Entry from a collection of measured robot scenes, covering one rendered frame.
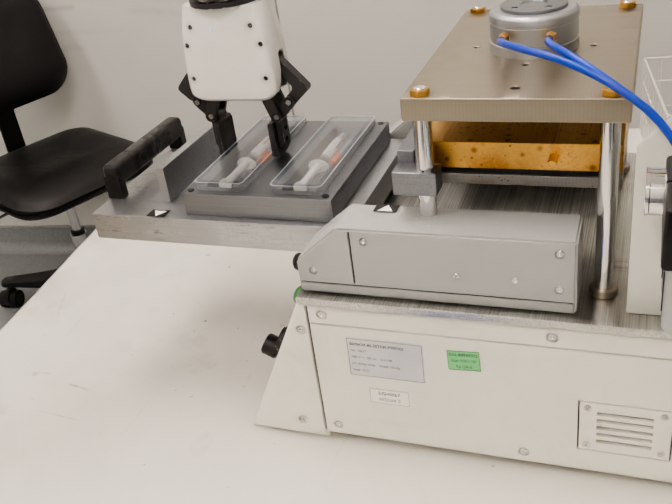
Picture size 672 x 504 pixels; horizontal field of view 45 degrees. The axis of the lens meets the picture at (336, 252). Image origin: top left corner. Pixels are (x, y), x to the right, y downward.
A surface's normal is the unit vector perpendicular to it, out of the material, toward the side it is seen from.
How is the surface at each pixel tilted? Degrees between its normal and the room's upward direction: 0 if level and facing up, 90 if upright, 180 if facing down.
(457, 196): 0
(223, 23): 86
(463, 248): 90
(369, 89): 90
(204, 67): 89
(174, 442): 0
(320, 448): 0
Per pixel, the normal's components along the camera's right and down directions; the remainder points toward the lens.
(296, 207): -0.33, 0.51
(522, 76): -0.12, -0.86
